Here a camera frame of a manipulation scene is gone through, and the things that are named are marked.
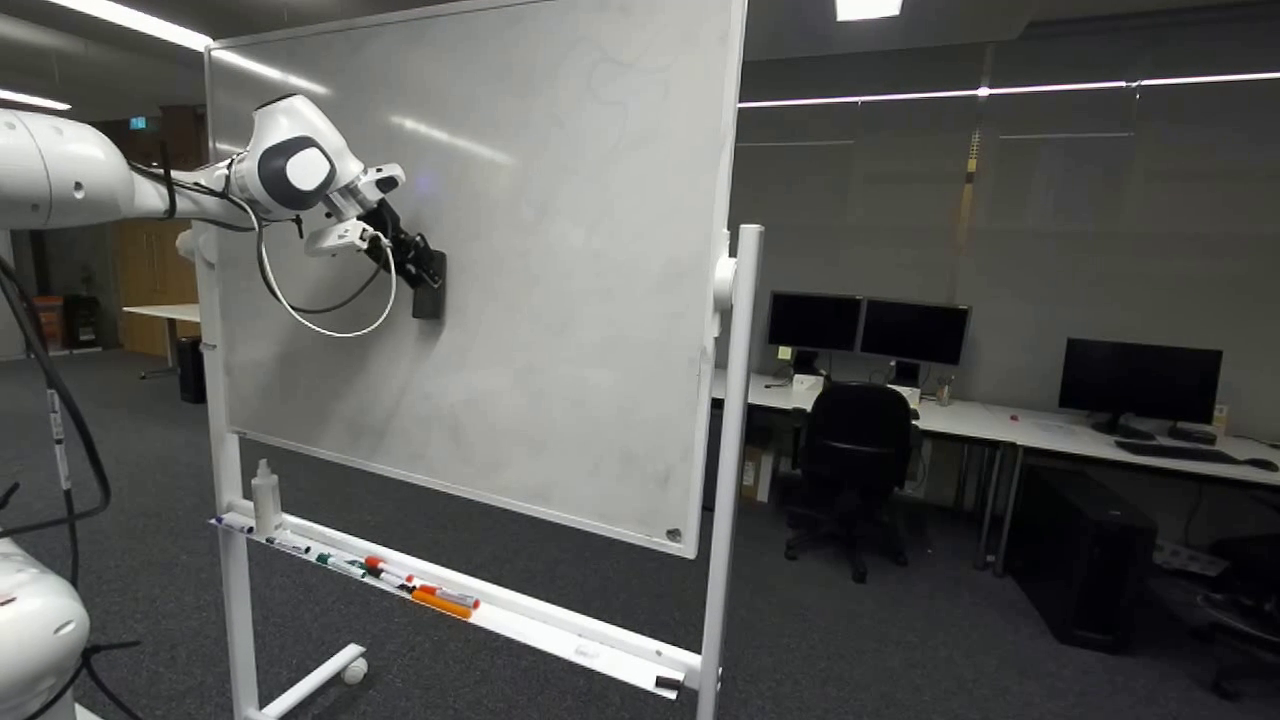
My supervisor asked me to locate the long white desk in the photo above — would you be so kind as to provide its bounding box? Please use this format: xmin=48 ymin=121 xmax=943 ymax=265
xmin=709 ymin=370 xmax=1280 ymax=578

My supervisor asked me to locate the black waste bin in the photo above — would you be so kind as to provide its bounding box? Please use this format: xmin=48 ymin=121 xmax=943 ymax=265
xmin=174 ymin=336 xmax=210 ymax=407

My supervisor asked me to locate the translucent cleaner bottle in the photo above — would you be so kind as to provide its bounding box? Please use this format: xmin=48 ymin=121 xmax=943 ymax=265
xmin=249 ymin=457 xmax=286 ymax=541

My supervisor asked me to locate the black computer tower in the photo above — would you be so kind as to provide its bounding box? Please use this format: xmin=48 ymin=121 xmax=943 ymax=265
xmin=1008 ymin=463 xmax=1165 ymax=658

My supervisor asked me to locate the large white whiteboard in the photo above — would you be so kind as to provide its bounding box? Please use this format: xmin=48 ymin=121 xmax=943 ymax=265
xmin=197 ymin=217 xmax=772 ymax=720

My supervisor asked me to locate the black office chair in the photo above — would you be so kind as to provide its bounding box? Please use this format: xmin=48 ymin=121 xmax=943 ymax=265
xmin=1192 ymin=532 xmax=1280 ymax=705
xmin=778 ymin=378 xmax=929 ymax=587

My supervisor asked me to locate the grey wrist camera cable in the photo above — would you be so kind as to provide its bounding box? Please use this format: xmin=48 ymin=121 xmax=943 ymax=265
xmin=250 ymin=217 xmax=402 ymax=345

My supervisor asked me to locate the small light wooden table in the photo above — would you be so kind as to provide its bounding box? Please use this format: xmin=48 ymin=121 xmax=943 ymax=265
xmin=119 ymin=300 xmax=203 ymax=329

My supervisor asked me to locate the black keyboard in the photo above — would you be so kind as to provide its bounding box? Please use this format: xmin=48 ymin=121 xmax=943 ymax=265
xmin=1115 ymin=434 xmax=1248 ymax=467

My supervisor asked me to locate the white marker tray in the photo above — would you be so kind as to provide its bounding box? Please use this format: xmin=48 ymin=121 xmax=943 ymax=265
xmin=217 ymin=498 xmax=709 ymax=705

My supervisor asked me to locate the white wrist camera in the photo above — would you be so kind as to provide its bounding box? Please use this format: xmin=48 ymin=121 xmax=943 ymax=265
xmin=307 ymin=217 xmax=386 ymax=260

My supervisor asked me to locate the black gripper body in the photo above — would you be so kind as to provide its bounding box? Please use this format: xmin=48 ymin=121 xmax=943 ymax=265
xmin=357 ymin=196 xmax=418 ymax=265

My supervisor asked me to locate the black whiteboard eraser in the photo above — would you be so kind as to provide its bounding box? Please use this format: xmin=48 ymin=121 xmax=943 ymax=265
xmin=408 ymin=252 xmax=451 ymax=324

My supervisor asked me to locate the ceiling light strip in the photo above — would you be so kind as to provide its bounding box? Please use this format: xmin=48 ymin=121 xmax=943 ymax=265
xmin=51 ymin=0 xmax=217 ymax=56
xmin=736 ymin=70 xmax=1280 ymax=118

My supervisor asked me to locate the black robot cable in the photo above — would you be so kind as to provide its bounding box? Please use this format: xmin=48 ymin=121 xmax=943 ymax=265
xmin=0 ymin=258 xmax=145 ymax=720

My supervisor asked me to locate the black computer monitor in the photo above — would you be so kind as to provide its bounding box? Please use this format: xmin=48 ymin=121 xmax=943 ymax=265
xmin=1055 ymin=336 xmax=1229 ymax=434
xmin=858 ymin=298 xmax=977 ymax=372
xmin=769 ymin=289 xmax=867 ymax=361

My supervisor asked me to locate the whiteboard panel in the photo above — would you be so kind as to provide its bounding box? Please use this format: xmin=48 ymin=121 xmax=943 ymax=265
xmin=201 ymin=0 xmax=753 ymax=565

